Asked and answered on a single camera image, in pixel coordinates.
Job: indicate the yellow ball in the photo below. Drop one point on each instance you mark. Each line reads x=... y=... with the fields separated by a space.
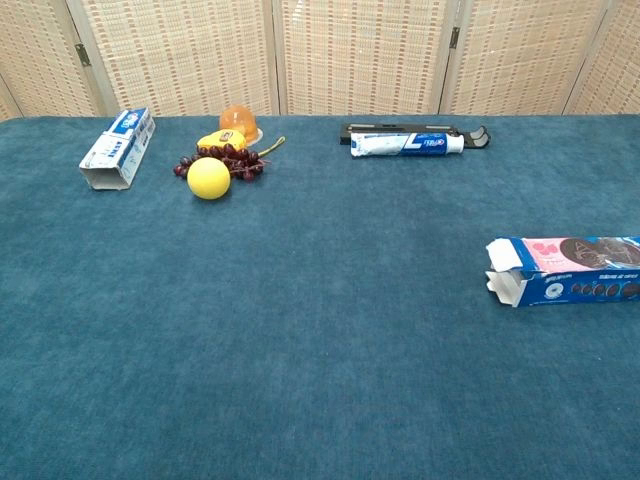
x=208 y=178

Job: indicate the metal screen hinge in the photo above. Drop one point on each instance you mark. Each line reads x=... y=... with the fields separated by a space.
x=82 y=55
x=454 y=38

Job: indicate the yellow mango fruit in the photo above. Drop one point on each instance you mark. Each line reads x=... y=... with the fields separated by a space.
x=220 y=139

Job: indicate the black flat tool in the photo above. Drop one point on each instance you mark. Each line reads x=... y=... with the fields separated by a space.
x=390 y=128

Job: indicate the yellow green curved stem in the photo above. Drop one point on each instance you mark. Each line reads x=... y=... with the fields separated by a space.
x=273 y=146

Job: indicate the blue cookie box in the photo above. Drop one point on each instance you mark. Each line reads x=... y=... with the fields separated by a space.
x=565 y=285

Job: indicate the dark red grape bunch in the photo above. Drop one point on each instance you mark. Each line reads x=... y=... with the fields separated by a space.
x=240 y=159

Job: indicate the white blue toothpaste carton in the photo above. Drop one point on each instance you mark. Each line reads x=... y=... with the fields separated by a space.
x=117 y=150

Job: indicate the blue table cloth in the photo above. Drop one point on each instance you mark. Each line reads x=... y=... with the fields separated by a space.
x=300 y=325

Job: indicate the white blue toothpaste tube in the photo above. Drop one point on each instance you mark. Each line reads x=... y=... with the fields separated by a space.
x=400 y=145

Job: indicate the orange jelly cup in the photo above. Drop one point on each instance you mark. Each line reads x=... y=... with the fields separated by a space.
x=239 y=120

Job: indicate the woven folding screen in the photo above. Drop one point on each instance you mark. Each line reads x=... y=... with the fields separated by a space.
x=360 y=55

